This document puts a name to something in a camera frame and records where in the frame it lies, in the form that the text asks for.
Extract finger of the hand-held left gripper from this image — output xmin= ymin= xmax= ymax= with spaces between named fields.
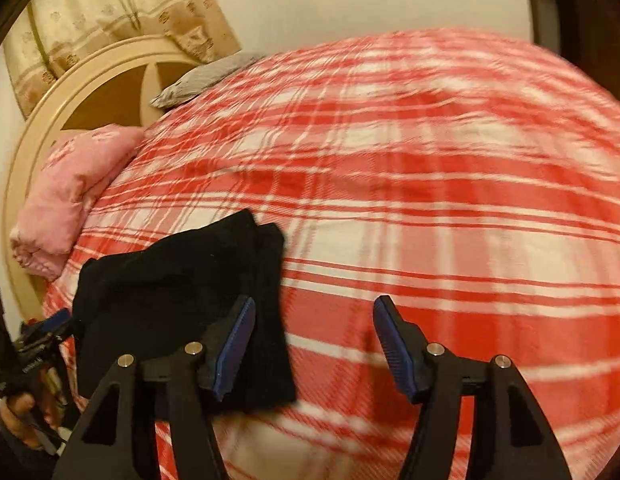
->
xmin=20 ymin=307 xmax=74 ymax=343

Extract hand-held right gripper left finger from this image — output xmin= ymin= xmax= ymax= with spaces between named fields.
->
xmin=52 ymin=295 xmax=257 ymax=480

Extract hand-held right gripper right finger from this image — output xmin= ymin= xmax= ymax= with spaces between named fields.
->
xmin=372 ymin=295 xmax=573 ymax=480

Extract black pants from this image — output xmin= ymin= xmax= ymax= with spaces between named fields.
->
xmin=72 ymin=209 xmax=297 ymax=416

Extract person's left hand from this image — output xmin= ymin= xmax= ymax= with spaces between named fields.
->
xmin=0 ymin=391 xmax=58 ymax=452

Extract pink pillow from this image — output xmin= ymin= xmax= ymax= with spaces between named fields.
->
xmin=10 ymin=125 xmax=146 ymax=282

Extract red plaid blanket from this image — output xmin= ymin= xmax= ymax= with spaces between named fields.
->
xmin=42 ymin=27 xmax=620 ymax=480

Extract cream round headboard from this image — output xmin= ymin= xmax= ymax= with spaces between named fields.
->
xmin=0 ymin=35 xmax=203 ymax=322

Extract grey pillow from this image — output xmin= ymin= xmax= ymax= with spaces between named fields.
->
xmin=150 ymin=51 xmax=267 ymax=109

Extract beige patterned curtain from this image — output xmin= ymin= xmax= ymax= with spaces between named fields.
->
xmin=2 ymin=0 xmax=241 ymax=122

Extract dark wooden wardrobe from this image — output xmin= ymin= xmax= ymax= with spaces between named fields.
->
xmin=519 ymin=0 xmax=620 ymax=98

